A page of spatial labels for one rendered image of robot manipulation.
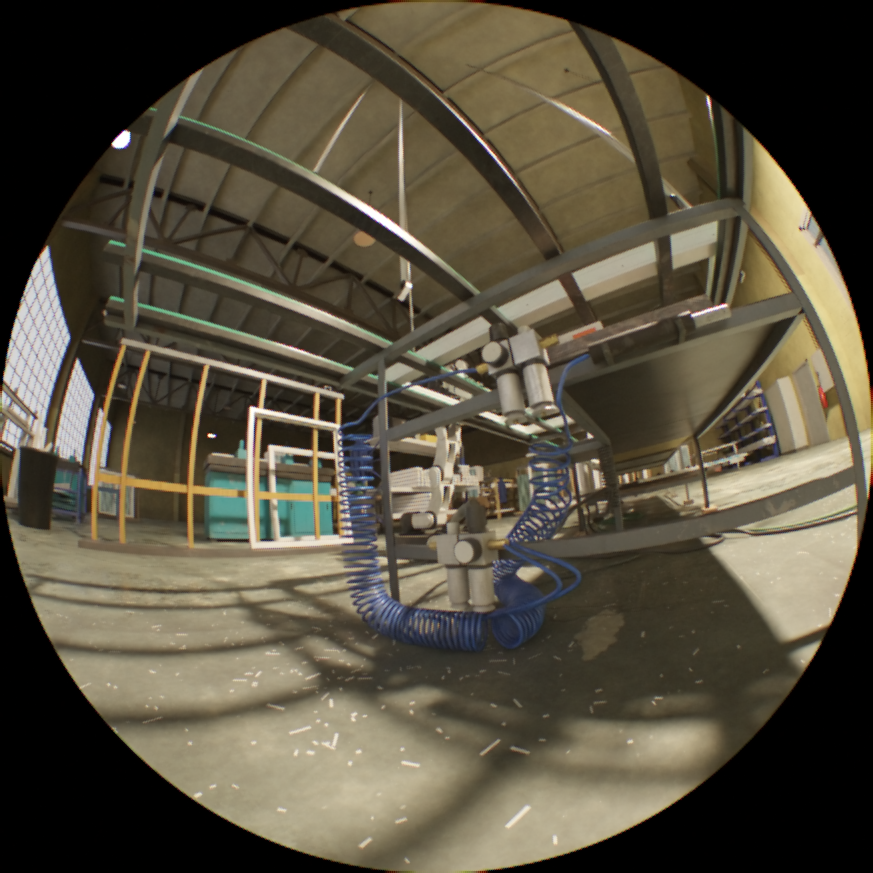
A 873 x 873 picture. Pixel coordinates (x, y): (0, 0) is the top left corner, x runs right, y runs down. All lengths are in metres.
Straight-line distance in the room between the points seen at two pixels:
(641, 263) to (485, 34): 7.65
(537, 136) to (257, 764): 9.32
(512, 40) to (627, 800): 8.68
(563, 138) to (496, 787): 9.47
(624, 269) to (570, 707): 0.98
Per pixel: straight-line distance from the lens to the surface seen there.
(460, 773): 0.41
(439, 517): 2.24
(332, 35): 0.52
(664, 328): 0.54
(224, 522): 4.51
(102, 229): 9.53
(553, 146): 9.25
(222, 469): 4.53
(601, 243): 0.73
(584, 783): 0.39
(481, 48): 8.25
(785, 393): 10.59
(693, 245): 0.99
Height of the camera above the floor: 0.31
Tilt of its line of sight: 15 degrees up
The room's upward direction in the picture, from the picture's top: 5 degrees counter-clockwise
